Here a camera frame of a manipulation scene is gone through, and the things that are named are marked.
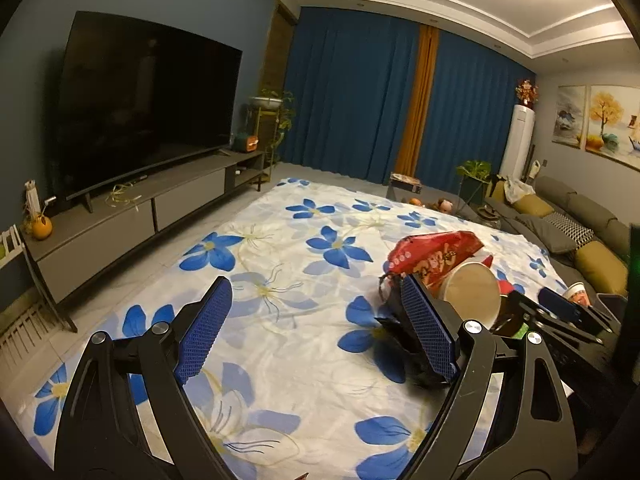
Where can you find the white paper bowl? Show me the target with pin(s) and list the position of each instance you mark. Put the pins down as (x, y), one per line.
(472, 290)

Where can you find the potted plant white pot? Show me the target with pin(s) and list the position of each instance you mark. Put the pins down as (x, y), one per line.
(267, 101)

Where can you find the glass coffee table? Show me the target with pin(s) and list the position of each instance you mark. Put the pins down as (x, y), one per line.
(465, 215)

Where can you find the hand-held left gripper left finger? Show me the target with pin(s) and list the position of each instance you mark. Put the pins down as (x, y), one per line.
(205, 332)

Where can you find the small grey painting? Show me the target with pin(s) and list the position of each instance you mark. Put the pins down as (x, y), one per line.
(569, 115)

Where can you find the black plastic bag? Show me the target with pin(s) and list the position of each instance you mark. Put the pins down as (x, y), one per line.
(395, 332)

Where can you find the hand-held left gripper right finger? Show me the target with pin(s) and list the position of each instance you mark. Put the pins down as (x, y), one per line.
(430, 332)

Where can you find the grey and yellow sofa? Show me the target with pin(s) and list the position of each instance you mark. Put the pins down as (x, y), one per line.
(590, 210)

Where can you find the wooden door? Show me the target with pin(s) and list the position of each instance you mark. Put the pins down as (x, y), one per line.
(277, 50)

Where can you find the large yellow pillow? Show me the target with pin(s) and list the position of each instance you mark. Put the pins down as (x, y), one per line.
(600, 267)

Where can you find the sailboat and tree painting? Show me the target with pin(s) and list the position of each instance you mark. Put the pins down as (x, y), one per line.
(612, 120)

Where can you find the potted plant dark pot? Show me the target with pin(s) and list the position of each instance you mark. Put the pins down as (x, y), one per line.
(472, 172)

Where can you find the printed flat box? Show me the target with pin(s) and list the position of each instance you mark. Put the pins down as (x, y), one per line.
(406, 183)

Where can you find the red snack bag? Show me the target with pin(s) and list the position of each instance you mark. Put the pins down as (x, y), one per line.
(435, 255)

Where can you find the white orange paper cup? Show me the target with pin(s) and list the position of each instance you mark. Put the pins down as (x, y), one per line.
(580, 292)

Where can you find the white stick bundle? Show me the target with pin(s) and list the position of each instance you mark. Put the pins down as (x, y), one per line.
(32, 197)

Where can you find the small yellow pillow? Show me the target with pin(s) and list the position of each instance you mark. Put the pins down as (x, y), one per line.
(534, 205)

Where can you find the blue curtain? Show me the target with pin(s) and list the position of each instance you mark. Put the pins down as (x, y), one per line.
(350, 95)
(475, 120)

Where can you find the orange speaker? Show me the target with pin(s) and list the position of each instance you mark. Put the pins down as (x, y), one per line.
(246, 142)

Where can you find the flat grey pillow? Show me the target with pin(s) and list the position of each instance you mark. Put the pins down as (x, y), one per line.
(545, 235)

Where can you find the orange round vase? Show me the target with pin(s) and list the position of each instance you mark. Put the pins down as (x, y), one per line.
(41, 226)

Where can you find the gold plant stand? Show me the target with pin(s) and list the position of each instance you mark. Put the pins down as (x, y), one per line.
(260, 125)

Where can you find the black television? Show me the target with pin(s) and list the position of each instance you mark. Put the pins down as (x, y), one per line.
(145, 105)

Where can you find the white floor grille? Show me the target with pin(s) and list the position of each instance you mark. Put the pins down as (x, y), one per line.
(25, 332)

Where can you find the orange curtain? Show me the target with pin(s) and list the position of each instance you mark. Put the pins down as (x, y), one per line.
(420, 105)

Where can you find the grey television cabinet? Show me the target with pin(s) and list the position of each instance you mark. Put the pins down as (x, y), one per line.
(125, 220)

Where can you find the grey plastic bin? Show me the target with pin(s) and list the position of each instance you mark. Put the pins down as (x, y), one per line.
(612, 305)

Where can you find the green foam net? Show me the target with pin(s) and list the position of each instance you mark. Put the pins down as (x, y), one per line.
(521, 331)

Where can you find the artificial flower decoration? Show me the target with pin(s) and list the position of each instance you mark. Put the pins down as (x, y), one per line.
(527, 92)

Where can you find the white cloth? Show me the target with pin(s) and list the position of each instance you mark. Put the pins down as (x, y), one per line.
(517, 189)

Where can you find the white standing air conditioner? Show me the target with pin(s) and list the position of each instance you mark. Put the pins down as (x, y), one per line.
(517, 140)

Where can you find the white folding rack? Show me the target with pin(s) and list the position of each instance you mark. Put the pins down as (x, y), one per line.
(10, 245)

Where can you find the yellow ribbon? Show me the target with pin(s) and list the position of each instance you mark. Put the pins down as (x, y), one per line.
(120, 195)

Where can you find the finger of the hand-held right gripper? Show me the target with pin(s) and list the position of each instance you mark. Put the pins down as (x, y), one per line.
(557, 302)
(530, 312)

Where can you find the black white patterned pillow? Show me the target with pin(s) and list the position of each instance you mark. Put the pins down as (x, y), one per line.
(572, 227)

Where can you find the blue floral bed sheet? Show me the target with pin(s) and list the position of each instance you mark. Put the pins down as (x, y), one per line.
(280, 260)

